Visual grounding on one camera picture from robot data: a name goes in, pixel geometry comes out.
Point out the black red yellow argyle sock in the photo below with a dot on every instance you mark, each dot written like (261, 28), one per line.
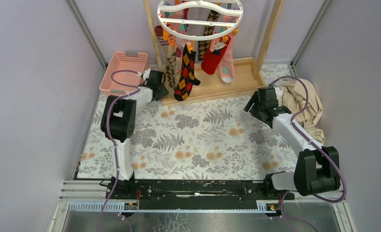
(187, 77)

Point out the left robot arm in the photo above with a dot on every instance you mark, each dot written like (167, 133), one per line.
(119, 119)

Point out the beige brown argyle sock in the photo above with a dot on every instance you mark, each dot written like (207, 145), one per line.
(171, 66)

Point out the white round clip hanger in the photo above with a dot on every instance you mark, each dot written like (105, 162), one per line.
(186, 19)

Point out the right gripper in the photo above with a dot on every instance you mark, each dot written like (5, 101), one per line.
(254, 99)

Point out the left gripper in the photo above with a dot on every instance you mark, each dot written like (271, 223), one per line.
(161, 93)

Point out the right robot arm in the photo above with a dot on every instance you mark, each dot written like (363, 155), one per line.
(317, 166)

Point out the pink sock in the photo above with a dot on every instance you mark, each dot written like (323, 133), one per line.
(226, 65)

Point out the floral table mat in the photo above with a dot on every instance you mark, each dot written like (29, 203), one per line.
(202, 140)

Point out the pink plastic basket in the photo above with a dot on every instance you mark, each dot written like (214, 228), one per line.
(121, 76)

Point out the beige crumpled cloth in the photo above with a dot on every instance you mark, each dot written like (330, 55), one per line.
(296, 97)

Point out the wooden hanger stand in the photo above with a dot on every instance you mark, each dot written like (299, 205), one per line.
(248, 76)

